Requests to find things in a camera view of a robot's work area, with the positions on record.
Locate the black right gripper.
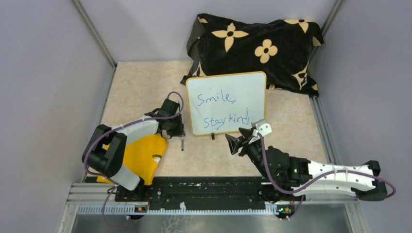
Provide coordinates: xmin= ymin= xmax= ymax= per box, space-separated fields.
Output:
xmin=225 ymin=127 xmax=270 ymax=180

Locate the white whiteboard yellow frame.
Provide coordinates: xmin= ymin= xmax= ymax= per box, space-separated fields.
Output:
xmin=186 ymin=71 xmax=267 ymax=136

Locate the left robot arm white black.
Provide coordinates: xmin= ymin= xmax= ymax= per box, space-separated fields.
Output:
xmin=82 ymin=98 xmax=185 ymax=201

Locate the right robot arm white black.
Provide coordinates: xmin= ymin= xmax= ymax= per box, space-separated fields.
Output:
xmin=225 ymin=124 xmax=395 ymax=201

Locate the yellow cloth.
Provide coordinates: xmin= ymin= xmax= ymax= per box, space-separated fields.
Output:
xmin=97 ymin=134 xmax=168 ymax=190

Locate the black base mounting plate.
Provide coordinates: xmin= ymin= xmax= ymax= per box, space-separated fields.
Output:
xmin=115 ymin=177 xmax=301 ymax=211

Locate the black floral pillow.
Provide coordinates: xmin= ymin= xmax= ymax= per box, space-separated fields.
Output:
xmin=181 ymin=13 xmax=324 ymax=97

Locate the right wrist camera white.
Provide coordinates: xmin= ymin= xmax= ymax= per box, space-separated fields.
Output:
xmin=252 ymin=119 xmax=272 ymax=138

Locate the aluminium front rail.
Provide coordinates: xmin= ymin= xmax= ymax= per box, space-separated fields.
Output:
xmin=66 ymin=181 xmax=359 ymax=216

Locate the left aluminium frame post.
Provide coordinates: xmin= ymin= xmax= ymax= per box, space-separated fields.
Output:
xmin=70 ymin=0 xmax=117 ymax=69

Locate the aluminium frame post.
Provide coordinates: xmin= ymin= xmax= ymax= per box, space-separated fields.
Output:
xmin=70 ymin=0 xmax=117 ymax=69
xmin=309 ymin=0 xmax=345 ymax=62

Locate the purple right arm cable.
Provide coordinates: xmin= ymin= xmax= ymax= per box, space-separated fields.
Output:
xmin=257 ymin=133 xmax=397 ymax=199

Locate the right aluminium frame post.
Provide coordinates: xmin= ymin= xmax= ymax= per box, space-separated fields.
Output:
xmin=309 ymin=0 xmax=345 ymax=62

